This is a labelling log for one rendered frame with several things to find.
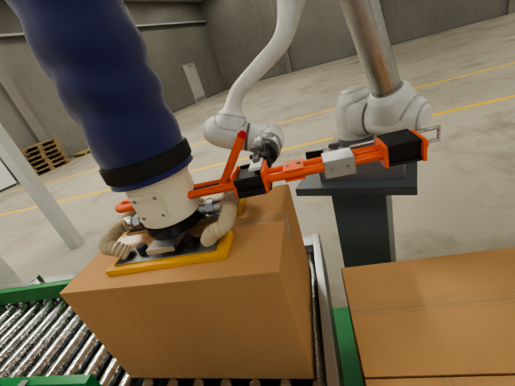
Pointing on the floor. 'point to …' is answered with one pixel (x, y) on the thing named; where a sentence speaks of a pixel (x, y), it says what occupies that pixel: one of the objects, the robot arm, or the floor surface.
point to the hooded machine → (5, 178)
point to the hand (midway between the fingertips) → (259, 177)
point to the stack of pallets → (46, 156)
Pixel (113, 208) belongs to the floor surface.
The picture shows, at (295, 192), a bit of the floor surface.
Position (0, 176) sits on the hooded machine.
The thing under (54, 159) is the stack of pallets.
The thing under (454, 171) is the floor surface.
